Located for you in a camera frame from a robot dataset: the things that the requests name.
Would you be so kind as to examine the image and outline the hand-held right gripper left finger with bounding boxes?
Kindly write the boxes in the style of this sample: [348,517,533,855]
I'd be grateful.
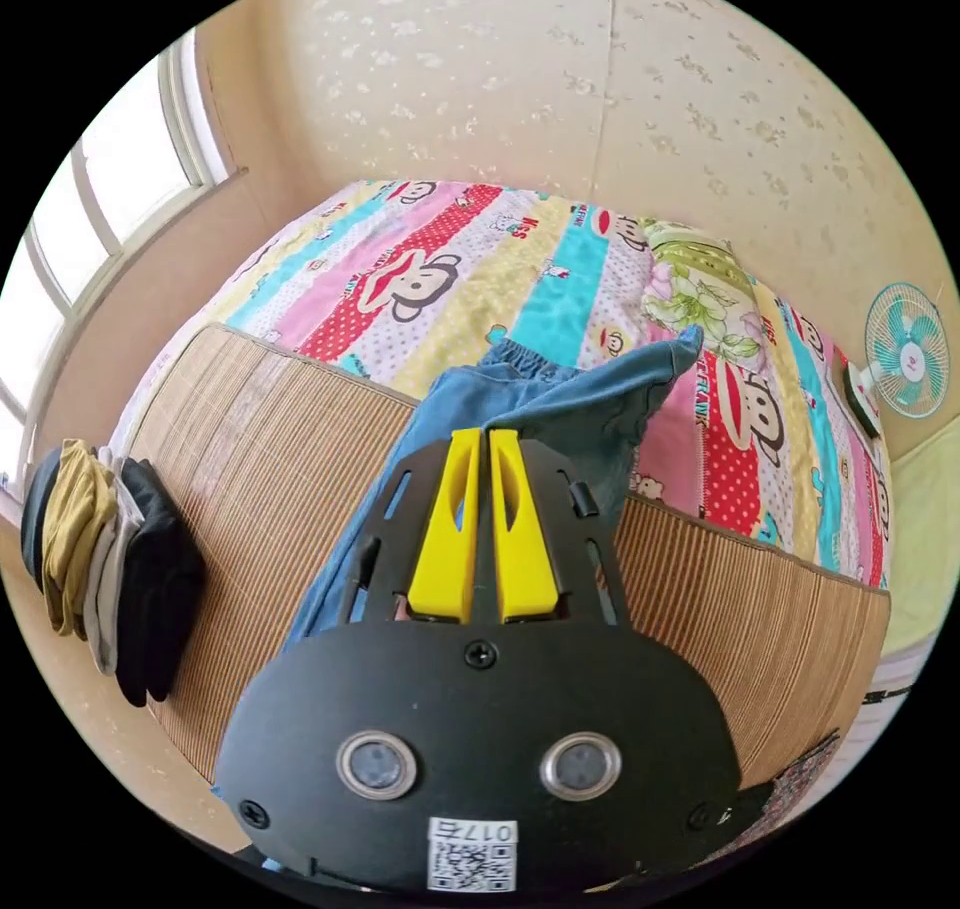
[407,431,481,619]

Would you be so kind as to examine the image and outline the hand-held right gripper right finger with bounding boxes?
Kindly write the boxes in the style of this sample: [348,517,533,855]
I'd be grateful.
[488,428,561,623]

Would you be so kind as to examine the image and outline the blue denim trousers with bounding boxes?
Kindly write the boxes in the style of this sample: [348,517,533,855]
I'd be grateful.
[281,325,705,659]

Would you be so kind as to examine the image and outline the bed with mat and printed sheet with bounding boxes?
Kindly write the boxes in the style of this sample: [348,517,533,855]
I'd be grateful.
[108,177,895,794]

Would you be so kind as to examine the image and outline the green floral pillow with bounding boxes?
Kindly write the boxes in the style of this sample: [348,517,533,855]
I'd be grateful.
[641,217,768,363]

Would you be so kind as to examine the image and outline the pile of clothes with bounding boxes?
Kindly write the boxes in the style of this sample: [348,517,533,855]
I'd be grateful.
[20,438,205,708]

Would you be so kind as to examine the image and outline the teal and white fan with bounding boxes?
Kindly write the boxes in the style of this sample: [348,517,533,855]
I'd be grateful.
[841,282,952,439]

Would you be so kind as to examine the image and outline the window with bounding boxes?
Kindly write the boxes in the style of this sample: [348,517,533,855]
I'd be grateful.
[0,29,249,528]

